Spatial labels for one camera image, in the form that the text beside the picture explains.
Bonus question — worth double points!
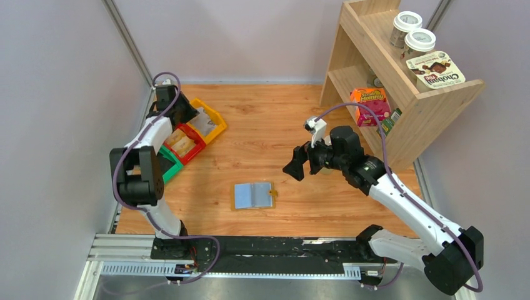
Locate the yellow leather card holder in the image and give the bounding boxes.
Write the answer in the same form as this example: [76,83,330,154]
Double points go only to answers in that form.
[231,181,279,211]

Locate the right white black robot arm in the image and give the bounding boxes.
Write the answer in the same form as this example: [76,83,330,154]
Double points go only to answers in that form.
[282,124,484,296]

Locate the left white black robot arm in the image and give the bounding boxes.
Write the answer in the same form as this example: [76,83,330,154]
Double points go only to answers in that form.
[109,84,197,244]

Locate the red plastic bin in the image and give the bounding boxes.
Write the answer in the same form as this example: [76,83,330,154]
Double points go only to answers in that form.
[163,124,206,165]

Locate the packet in yellow bin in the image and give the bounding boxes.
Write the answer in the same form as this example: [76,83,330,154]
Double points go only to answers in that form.
[190,107,218,137]

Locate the yellow plastic bin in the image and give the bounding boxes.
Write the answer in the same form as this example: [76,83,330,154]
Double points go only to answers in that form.
[187,98,228,144]

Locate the packet in red bin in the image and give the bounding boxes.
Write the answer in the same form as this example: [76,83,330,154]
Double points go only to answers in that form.
[165,129,196,158]

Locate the small green box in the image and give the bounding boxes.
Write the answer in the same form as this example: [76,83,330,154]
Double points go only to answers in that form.
[376,108,402,137]

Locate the green plastic bin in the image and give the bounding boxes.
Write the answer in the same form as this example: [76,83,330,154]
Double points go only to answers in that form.
[157,146,184,184]

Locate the Scrub Mommy sponge box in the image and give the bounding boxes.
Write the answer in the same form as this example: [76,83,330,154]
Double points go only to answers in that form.
[350,87,391,127]

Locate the jar on lower shelf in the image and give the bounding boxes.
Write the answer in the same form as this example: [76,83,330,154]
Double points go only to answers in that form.
[366,67,384,88]

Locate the wooden shelf unit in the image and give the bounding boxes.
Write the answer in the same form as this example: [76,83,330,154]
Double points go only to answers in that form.
[320,1,485,172]

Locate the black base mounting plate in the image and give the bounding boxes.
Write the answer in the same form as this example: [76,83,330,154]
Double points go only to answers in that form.
[150,236,385,275]

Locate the Chobani yogurt cup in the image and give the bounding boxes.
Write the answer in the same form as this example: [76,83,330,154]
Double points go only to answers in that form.
[406,51,466,93]

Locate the front white lidded cup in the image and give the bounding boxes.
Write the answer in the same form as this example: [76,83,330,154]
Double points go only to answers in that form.
[400,28,436,61]

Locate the white lidded cup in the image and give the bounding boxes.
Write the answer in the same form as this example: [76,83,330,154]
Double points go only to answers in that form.
[400,28,436,61]
[389,11,423,48]

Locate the rear white lidded cup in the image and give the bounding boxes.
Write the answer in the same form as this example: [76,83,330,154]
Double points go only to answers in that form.
[389,11,423,48]

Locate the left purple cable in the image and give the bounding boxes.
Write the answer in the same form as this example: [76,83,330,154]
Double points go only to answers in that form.
[112,72,221,286]

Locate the purple cable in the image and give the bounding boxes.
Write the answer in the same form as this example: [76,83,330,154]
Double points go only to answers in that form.
[112,72,221,286]
[314,101,484,293]

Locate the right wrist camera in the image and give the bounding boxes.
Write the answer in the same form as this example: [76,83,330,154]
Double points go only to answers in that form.
[304,116,327,148]

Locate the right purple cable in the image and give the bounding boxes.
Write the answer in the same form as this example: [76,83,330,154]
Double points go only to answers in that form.
[314,101,484,293]

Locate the aluminium frame rail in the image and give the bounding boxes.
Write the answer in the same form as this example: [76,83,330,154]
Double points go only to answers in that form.
[75,226,483,299]

